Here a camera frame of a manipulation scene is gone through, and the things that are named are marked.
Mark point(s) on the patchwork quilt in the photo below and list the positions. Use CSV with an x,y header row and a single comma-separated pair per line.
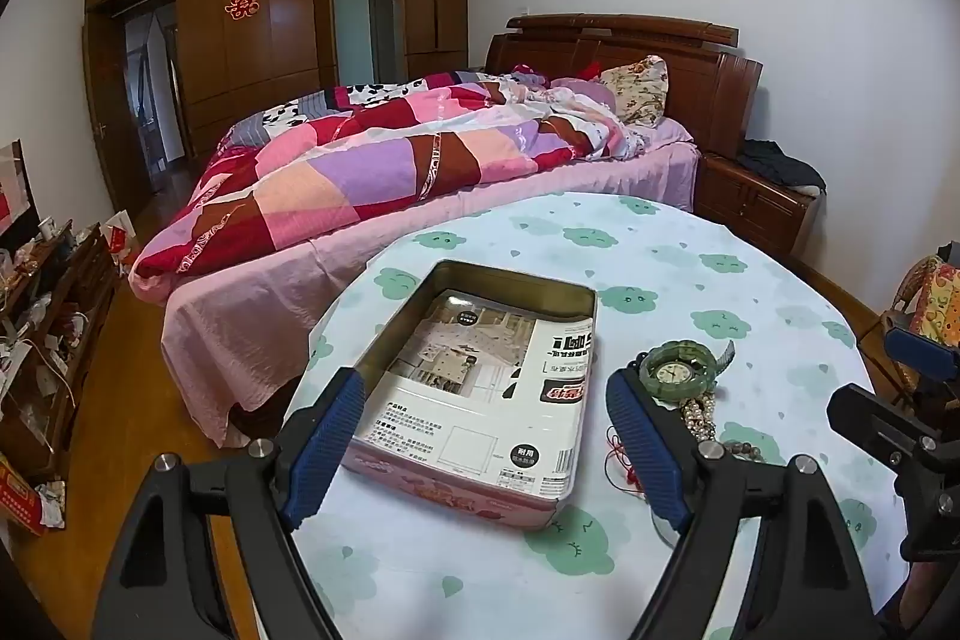
x,y
375,160

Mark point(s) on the red paper decoration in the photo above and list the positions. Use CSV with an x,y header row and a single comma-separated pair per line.
x,y
243,1

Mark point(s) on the colourful chair cushion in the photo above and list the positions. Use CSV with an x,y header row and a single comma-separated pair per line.
x,y
941,302

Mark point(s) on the pink bed sheet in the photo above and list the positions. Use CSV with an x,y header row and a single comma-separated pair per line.
x,y
262,310

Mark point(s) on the wooden wardrobe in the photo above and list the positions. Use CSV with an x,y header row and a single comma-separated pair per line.
x,y
285,10

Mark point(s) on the wooden television cabinet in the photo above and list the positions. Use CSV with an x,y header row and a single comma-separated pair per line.
x,y
67,340

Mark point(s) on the pink metal tin box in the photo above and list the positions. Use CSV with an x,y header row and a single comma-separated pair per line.
x,y
450,497

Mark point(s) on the dark clothes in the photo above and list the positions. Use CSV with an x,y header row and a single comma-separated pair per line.
x,y
780,164

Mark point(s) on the television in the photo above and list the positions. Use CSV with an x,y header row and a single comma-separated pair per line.
x,y
15,183

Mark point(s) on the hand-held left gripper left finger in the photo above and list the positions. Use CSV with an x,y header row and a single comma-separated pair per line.
x,y
330,437

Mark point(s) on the wooden chair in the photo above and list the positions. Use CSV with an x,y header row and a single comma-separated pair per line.
x,y
881,332

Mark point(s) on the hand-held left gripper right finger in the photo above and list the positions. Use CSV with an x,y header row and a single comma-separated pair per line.
x,y
645,445

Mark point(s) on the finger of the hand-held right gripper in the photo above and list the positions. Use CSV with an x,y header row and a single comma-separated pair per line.
x,y
877,422
922,351

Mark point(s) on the red cardboard box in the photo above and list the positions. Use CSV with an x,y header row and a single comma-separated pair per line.
x,y
19,497

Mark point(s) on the printed paper card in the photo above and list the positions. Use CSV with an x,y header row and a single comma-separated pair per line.
x,y
480,415

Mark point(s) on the white and red shopping bag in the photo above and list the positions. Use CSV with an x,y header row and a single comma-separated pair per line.
x,y
120,239

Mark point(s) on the wooden bed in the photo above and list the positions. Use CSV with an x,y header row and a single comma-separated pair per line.
x,y
697,85

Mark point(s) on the wooden nightstand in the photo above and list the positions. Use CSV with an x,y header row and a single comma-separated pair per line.
x,y
750,205

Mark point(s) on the person's right forearm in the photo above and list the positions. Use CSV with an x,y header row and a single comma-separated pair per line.
x,y
937,602

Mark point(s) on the pink pillow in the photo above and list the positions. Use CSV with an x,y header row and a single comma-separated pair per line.
x,y
581,93

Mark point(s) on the floral pillow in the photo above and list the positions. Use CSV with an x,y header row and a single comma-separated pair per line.
x,y
637,89

